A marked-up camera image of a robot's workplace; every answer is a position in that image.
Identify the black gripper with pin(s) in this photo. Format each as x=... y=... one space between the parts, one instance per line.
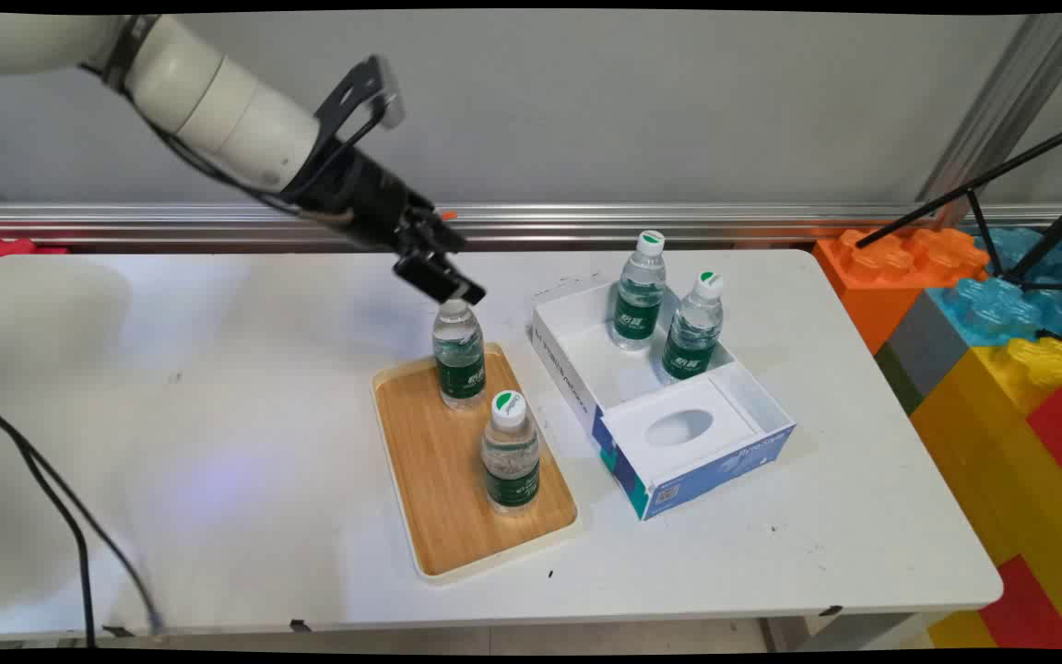
x=356 y=198

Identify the green label water bottle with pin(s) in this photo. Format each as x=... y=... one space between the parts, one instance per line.
x=511 y=470
x=637 y=314
x=459 y=369
x=690 y=346

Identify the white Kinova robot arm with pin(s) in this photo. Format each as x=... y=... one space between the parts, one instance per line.
x=218 y=101

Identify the bamboo tray with white rim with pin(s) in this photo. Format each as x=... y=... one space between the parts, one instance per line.
x=443 y=498

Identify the white and blue cardboard box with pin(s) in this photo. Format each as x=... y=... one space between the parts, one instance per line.
x=678 y=429

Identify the orange studded building block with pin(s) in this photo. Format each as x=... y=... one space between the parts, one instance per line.
x=872 y=295

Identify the red studded building block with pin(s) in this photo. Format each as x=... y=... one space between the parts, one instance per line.
x=1 y=251

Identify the dark green building block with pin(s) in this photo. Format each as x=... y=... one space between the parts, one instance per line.
x=900 y=383

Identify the grey building block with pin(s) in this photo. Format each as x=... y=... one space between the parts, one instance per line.
x=927 y=346

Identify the black tripod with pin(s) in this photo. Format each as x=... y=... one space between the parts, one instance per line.
x=967 y=189

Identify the blue studded building block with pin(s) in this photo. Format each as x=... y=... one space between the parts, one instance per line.
x=992 y=309

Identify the wrist camera with black bracket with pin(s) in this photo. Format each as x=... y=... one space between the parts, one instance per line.
x=367 y=88

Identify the aluminium wall rail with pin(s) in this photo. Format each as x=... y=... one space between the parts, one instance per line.
x=632 y=224

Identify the aluminium profile post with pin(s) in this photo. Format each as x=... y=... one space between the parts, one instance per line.
x=1001 y=111

